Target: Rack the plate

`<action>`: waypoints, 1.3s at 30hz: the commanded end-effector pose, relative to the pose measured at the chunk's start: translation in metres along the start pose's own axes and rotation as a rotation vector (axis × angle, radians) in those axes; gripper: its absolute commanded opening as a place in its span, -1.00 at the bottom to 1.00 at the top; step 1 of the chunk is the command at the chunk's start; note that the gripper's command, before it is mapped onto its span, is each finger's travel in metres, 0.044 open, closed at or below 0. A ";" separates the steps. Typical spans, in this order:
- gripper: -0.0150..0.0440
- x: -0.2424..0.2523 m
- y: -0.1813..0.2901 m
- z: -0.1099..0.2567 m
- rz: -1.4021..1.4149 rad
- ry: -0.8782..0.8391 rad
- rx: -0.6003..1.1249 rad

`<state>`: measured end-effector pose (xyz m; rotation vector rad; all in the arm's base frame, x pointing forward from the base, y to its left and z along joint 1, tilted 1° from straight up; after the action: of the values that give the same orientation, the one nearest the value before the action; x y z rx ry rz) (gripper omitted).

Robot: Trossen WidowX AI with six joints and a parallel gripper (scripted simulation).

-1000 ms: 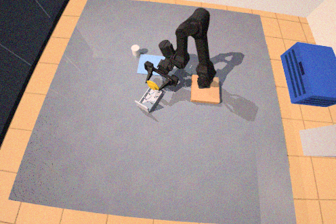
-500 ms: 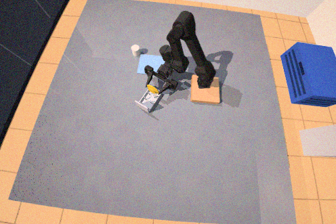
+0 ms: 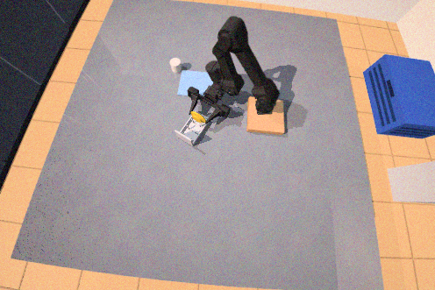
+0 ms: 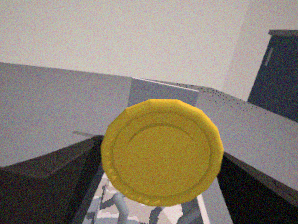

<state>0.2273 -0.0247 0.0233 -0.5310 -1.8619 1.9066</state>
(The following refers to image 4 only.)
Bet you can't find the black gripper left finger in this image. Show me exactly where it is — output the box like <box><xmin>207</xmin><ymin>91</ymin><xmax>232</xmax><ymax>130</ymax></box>
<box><xmin>0</xmin><ymin>135</ymin><xmax>104</xmax><ymax>224</ymax></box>

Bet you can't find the yellow plate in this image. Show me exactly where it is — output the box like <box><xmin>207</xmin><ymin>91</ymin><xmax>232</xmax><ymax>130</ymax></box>
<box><xmin>100</xmin><ymin>99</ymin><xmax>224</xmax><ymax>207</ymax></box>

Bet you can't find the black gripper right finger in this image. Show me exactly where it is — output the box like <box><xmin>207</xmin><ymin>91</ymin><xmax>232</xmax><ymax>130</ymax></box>
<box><xmin>216</xmin><ymin>151</ymin><xmax>298</xmax><ymax>224</ymax></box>

